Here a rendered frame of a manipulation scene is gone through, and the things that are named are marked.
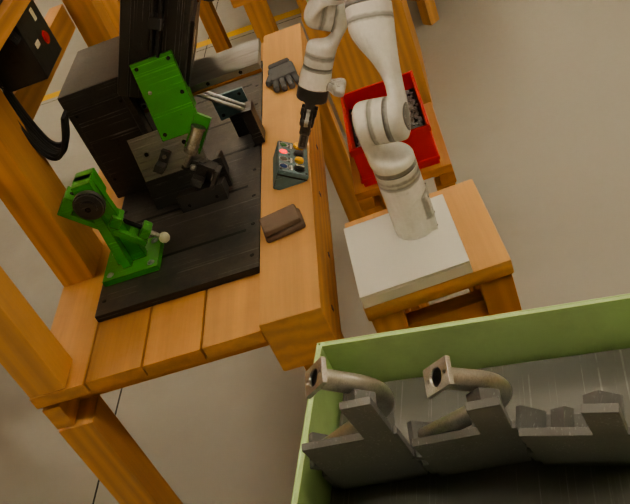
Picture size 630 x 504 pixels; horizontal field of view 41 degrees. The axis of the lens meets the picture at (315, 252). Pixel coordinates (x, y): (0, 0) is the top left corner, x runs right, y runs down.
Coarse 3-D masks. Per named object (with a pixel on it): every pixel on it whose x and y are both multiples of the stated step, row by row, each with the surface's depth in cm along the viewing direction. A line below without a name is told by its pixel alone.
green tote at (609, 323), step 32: (480, 320) 145; (512, 320) 143; (544, 320) 142; (576, 320) 142; (608, 320) 141; (320, 352) 152; (352, 352) 154; (384, 352) 153; (416, 352) 152; (448, 352) 151; (480, 352) 150; (512, 352) 149; (544, 352) 148; (576, 352) 147; (320, 416) 146; (320, 480) 140
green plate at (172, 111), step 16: (144, 64) 208; (160, 64) 208; (176, 64) 208; (144, 80) 210; (160, 80) 209; (176, 80) 209; (144, 96) 211; (160, 96) 211; (176, 96) 211; (192, 96) 218; (160, 112) 213; (176, 112) 213; (192, 112) 212; (160, 128) 214; (176, 128) 214
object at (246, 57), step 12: (240, 48) 230; (252, 48) 227; (204, 60) 232; (216, 60) 229; (228, 60) 226; (240, 60) 223; (252, 60) 221; (192, 72) 229; (204, 72) 226; (216, 72) 223; (228, 72) 220; (240, 72) 220; (252, 72) 220; (192, 84) 222; (204, 84) 221; (216, 84) 222; (144, 108) 225
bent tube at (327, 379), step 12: (324, 360) 115; (312, 372) 117; (324, 372) 114; (336, 372) 116; (348, 372) 118; (312, 384) 117; (324, 384) 113; (336, 384) 116; (348, 384) 116; (360, 384) 117; (372, 384) 118; (384, 384) 120; (312, 396) 116; (384, 396) 120; (384, 408) 122; (336, 432) 133; (348, 432) 130
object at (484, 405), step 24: (480, 408) 108; (504, 408) 112; (456, 432) 119; (480, 432) 117; (504, 432) 118; (432, 456) 126; (456, 456) 127; (480, 456) 128; (504, 456) 129; (528, 456) 131
